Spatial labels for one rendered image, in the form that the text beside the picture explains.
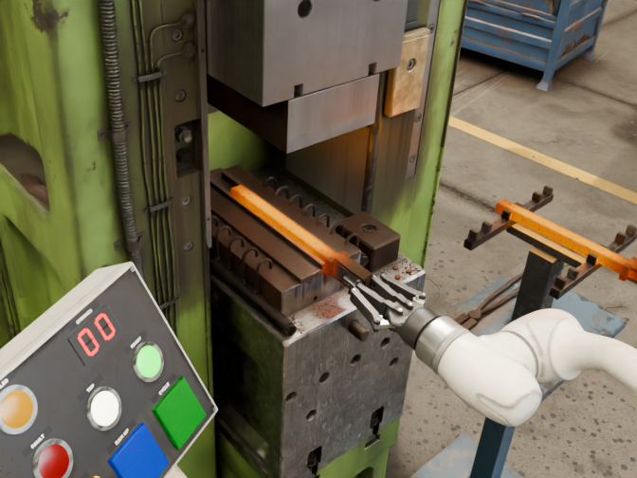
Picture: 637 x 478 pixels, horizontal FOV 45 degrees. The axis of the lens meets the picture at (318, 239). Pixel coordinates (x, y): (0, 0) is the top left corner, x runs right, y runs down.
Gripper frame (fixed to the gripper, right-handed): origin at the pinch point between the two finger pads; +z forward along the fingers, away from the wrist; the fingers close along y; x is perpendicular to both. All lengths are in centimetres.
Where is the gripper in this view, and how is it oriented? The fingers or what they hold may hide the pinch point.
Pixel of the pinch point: (351, 274)
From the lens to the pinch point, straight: 144.0
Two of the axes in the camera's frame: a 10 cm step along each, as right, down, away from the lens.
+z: -6.4, -4.9, 5.9
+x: 0.7, -8.1, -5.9
